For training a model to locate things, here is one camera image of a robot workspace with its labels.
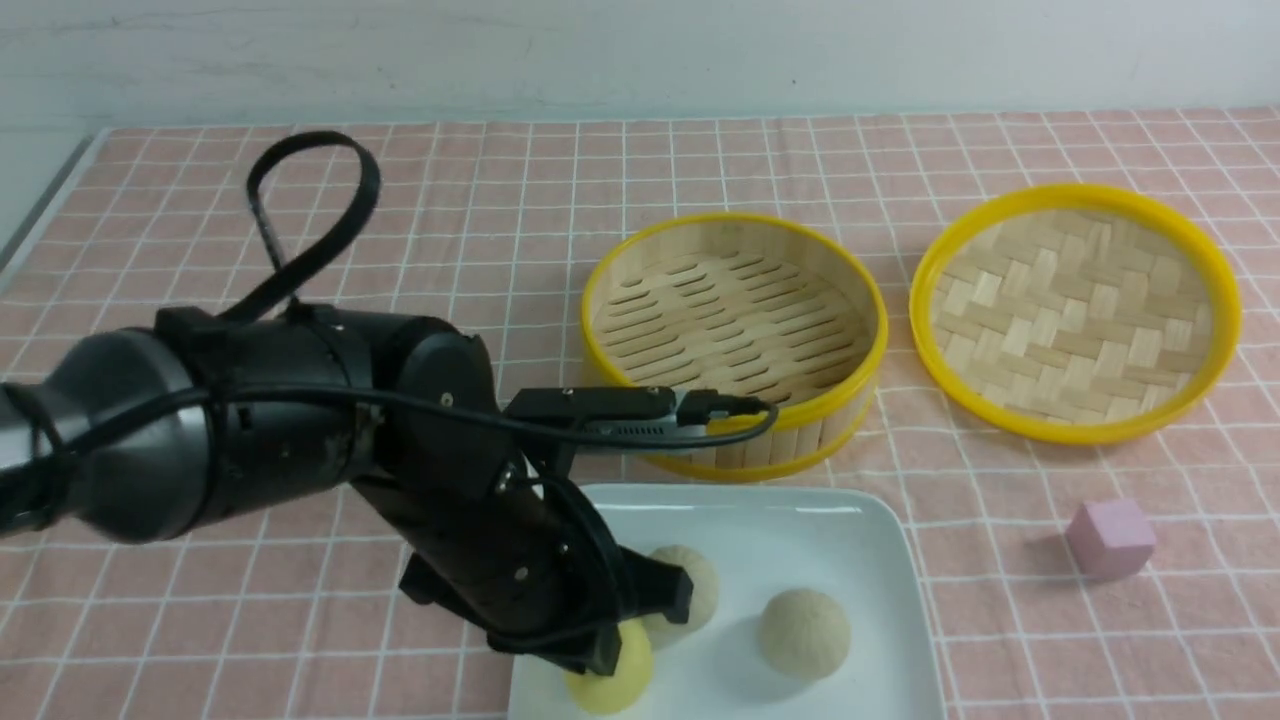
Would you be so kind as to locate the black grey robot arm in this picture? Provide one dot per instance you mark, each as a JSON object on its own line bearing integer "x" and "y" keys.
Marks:
{"x": 145, "y": 435}

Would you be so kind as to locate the white square plate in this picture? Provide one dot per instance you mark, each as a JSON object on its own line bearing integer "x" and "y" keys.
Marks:
{"x": 764, "y": 540}

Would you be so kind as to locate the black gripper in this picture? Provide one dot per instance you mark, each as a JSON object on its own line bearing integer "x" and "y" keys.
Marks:
{"x": 536, "y": 569}

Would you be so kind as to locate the bamboo steamer lid yellow rim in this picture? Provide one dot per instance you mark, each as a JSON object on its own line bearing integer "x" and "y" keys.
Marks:
{"x": 1075, "y": 314}

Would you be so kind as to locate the yellow steamed bun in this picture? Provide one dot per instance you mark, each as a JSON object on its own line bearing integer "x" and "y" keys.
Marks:
{"x": 608, "y": 695}

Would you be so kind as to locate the pink cube block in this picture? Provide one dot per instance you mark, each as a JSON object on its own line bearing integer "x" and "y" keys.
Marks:
{"x": 1111, "y": 539}

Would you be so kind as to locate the pale steamed bun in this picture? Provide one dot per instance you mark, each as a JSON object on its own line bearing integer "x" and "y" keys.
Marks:
{"x": 804, "y": 634}
{"x": 706, "y": 587}

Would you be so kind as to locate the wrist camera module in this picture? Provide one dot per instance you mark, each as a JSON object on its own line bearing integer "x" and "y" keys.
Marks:
{"x": 651, "y": 419}

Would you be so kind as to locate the pink checkered tablecloth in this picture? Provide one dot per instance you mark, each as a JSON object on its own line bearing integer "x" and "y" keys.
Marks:
{"x": 497, "y": 226}

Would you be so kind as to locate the bamboo steamer basket yellow rim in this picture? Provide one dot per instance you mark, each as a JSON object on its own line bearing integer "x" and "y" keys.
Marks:
{"x": 747, "y": 306}

